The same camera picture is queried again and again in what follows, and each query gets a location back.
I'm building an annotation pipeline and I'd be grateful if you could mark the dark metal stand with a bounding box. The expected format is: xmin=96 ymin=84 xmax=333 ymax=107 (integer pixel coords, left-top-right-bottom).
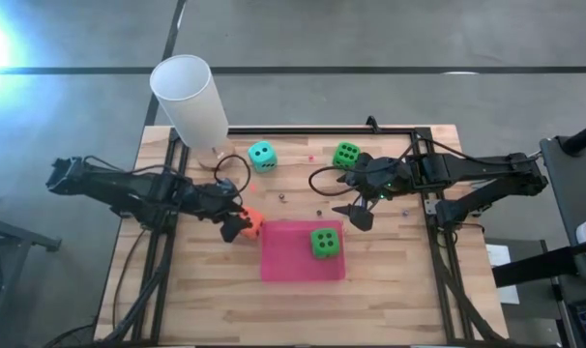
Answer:
xmin=0 ymin=206 xmax=63 ymax=339

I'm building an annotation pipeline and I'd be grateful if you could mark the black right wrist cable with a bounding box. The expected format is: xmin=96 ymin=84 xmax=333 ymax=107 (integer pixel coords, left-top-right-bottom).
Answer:
xmin=308 ymin=163 xmax=371 ymax=197

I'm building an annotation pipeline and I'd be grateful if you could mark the black tube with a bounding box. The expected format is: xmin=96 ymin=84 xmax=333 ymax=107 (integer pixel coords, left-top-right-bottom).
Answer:
xmin=561 ymin=118 xmax=586 ymax=157

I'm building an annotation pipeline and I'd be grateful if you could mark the pink plastic bin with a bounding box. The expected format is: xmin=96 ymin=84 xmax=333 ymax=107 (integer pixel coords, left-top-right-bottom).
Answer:
xmin=259 ymin=219 xmax=347 ymax=283

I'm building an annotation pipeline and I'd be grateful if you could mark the dark grey table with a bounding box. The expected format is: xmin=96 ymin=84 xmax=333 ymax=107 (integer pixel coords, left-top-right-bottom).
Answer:
xmin=538 ymin=134 xmax=586 ymax=348

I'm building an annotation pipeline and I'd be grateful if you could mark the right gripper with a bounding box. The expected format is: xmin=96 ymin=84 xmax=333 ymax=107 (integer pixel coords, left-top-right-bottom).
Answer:
xmin=331 ymin=153 xmax=413 ymax=233

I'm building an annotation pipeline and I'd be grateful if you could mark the black bar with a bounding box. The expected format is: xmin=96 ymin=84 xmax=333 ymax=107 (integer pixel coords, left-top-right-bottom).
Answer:
xmin=490 ymin=240 xmax=586 ymax=289

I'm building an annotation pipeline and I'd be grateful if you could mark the green foam die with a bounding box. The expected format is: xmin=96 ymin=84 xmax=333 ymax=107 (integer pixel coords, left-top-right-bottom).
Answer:
xmin=332 ymin=140 xmax=363 ymax=171
xmin=309 ymin=227 xmax=342 ymax=260

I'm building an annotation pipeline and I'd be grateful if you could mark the white shade table lamp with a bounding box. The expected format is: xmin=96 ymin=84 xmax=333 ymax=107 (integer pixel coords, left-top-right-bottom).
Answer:
xmin=149 ymin=53 xmax=237 ymax=171

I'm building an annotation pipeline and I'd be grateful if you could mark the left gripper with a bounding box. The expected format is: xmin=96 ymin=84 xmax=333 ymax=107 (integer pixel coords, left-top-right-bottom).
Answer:
xmin=189 ymin=178 xmax=252 ymax=244

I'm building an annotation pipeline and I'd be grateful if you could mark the white paper sheet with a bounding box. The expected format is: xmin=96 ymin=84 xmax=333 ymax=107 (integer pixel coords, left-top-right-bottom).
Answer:
xmin=484 ymin=243 xmax=521 ymax=305

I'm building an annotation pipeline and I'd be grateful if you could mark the orange foam die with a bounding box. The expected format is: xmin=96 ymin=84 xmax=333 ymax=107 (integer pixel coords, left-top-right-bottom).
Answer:
xmin=238 ymin=206 xmax=266 ymax=241

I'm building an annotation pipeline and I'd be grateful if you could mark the cyan foam die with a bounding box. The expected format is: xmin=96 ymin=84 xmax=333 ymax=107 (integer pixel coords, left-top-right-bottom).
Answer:
xmin=247 ymin=140 xmax=278 ymax=174

